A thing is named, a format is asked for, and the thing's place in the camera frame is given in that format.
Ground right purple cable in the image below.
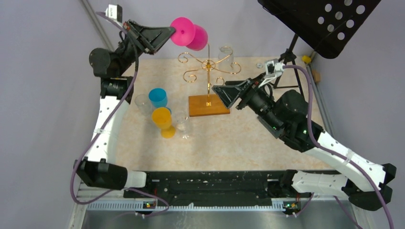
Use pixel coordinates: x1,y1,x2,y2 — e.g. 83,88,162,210
283,64,394,229

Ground gold wire glass rack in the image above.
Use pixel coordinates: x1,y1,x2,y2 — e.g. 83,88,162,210
177,44,242,95

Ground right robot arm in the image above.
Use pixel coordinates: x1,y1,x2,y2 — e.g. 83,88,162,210
212,79,396,211

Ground pink wine glass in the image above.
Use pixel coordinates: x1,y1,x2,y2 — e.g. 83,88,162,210
171,17,208,51

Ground yellow wine glass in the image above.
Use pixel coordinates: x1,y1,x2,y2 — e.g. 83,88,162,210
151,107,176,138

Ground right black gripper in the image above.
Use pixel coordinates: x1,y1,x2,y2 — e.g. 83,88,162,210
213,73,284,131

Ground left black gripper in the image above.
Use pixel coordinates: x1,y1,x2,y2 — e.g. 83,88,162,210
115,19,176,75

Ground yellow corner block right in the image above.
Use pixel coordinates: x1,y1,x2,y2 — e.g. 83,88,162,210
301,55,312,64

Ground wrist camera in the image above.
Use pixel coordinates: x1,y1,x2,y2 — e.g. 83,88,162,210
258,59,285,88
105,4,123,23

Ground clear wine glass front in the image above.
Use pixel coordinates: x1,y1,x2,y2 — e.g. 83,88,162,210
134,94,153,117

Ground aluminium frame post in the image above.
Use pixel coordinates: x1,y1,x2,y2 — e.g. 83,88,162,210
78,0,115,51

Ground clear wine glass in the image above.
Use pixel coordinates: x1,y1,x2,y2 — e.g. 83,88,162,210
134,94,153,117
174,111,190,139
218,44,234,72

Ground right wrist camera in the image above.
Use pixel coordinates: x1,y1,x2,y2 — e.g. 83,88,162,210
258,59,285,88

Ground black tripod stand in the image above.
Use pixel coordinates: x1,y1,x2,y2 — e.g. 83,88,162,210
271,33,305,97

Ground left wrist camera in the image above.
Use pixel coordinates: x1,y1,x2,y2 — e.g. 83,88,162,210
105,4,123,23

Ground black music stand tray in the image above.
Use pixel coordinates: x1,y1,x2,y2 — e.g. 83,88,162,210
258,0,380,59

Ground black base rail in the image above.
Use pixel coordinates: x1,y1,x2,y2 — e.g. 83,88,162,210
123,170,344,208

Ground blue wine glass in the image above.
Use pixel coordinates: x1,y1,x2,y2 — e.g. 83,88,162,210
148,88,171,113

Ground clear wine glass back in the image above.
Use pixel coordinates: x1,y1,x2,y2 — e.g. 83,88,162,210
218,44,234,72

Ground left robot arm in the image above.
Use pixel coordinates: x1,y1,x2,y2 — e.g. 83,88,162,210
74,20,176,197

